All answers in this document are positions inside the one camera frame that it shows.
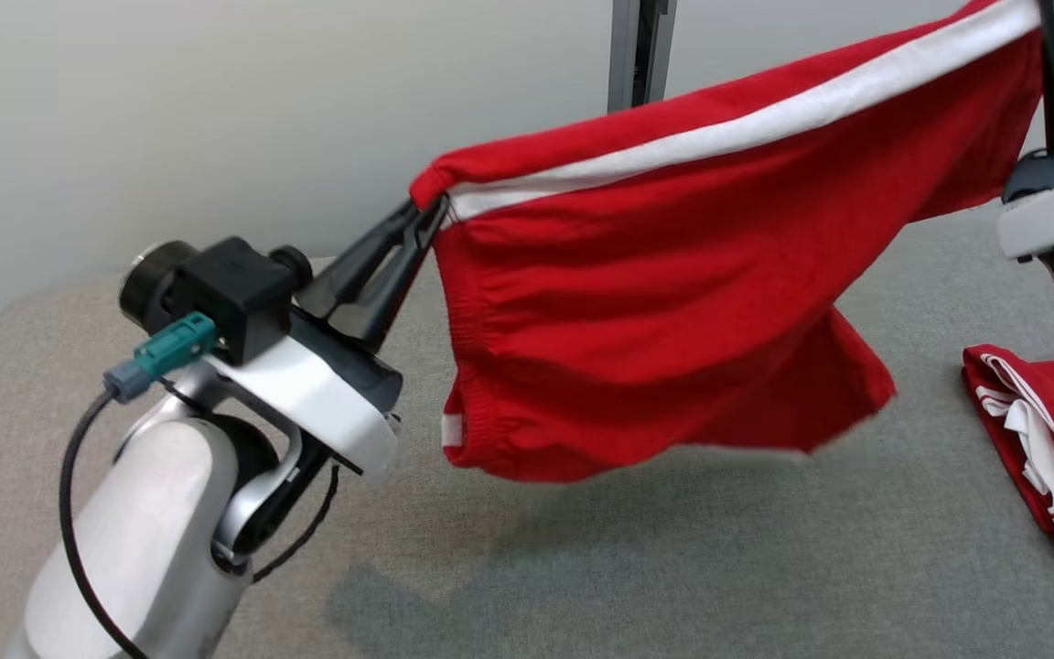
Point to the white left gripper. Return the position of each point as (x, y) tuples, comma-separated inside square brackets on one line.
[(335, 403)]

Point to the red shorts with white stripes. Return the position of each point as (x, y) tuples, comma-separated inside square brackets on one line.
[(637, 320)]

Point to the red Bulls basketball jersey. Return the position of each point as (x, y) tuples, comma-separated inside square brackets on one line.
[(1012, 430)]

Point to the grey fabric sofa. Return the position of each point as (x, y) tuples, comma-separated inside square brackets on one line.
[(673, 567)]

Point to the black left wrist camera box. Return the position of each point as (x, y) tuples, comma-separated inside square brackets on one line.
[(234, 293)]

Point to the grey partition post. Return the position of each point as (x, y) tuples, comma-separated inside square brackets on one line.
[(641, 46)]

